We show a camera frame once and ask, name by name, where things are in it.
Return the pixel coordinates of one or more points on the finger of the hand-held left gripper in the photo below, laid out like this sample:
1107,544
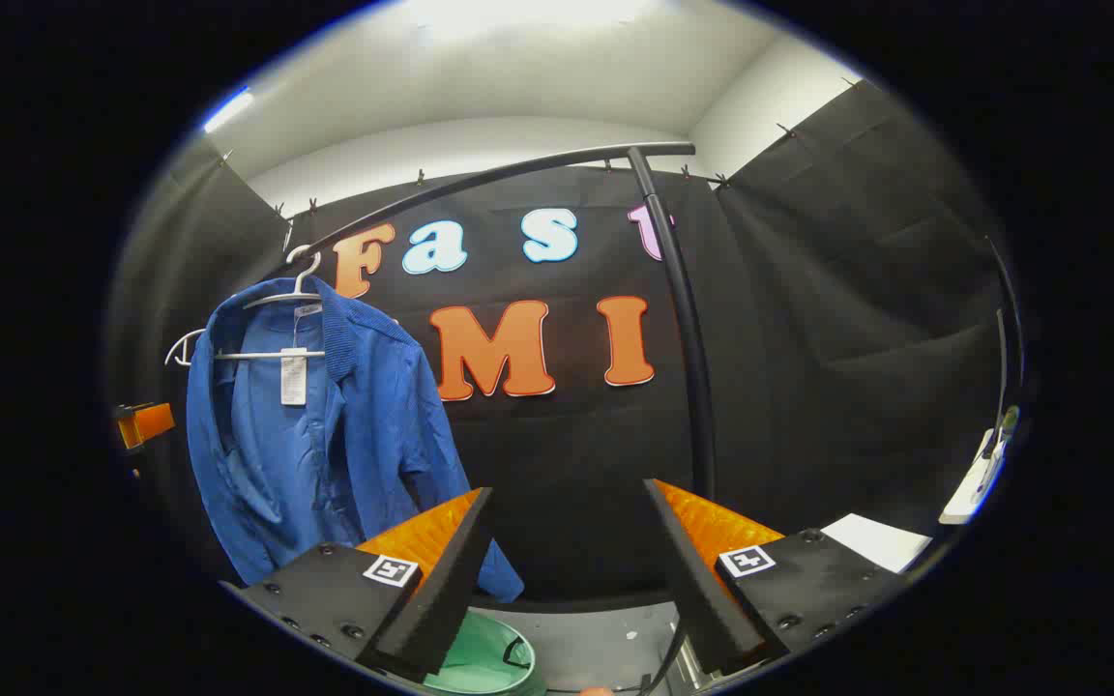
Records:
151,423

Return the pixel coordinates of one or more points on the ceiling light panel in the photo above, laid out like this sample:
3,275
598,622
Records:
228,110

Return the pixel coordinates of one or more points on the black metal clothes rack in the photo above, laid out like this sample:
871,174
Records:
683,309

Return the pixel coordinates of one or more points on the white paper sheet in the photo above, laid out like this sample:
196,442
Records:
876,541

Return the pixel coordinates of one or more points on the white flat object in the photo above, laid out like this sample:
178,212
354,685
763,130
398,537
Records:
968,498

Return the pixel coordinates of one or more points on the empty white hanger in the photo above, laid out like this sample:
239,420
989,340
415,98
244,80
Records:
180,346

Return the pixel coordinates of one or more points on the black backdrop cloth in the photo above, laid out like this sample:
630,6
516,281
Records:
808,338

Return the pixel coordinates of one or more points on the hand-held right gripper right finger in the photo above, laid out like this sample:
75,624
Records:
707,609

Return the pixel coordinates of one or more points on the green laundry hamper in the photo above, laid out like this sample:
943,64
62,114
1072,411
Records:
480,662

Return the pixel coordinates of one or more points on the white hanger with jacket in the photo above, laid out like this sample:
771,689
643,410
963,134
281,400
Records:
304,280

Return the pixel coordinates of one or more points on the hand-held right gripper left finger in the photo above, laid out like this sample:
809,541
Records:
446,599

